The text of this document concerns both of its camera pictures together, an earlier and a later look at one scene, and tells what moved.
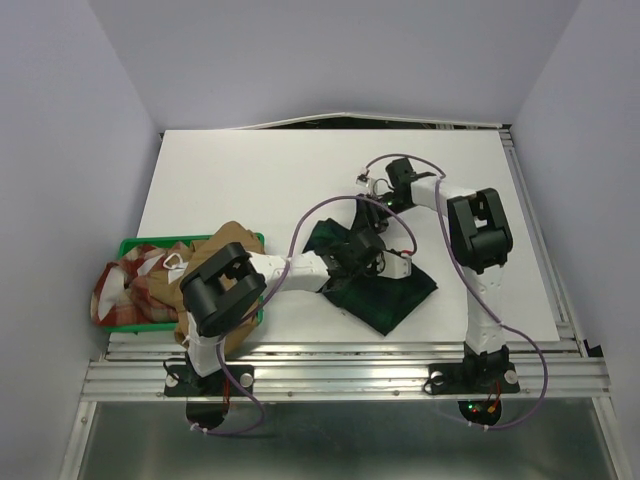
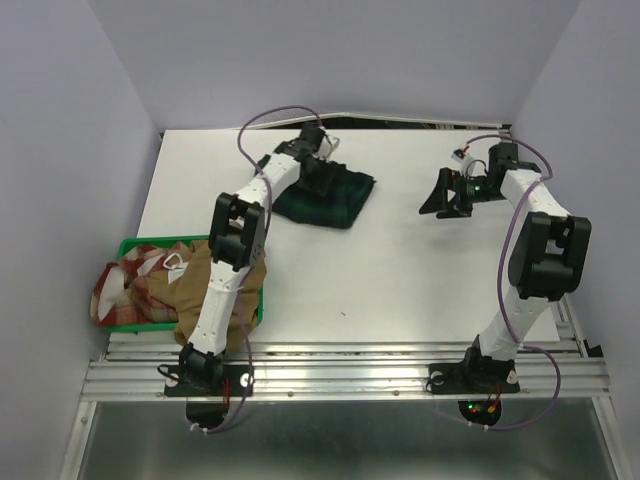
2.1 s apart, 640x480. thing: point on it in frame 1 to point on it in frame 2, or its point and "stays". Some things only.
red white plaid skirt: x=116 y=302 stays
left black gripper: x=372 y=271 to x=320 y=185
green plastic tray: x=154 y=327 stays
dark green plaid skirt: x=380 y=302 to x=340 y=207
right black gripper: x=367 y=213 to x=438 y=199
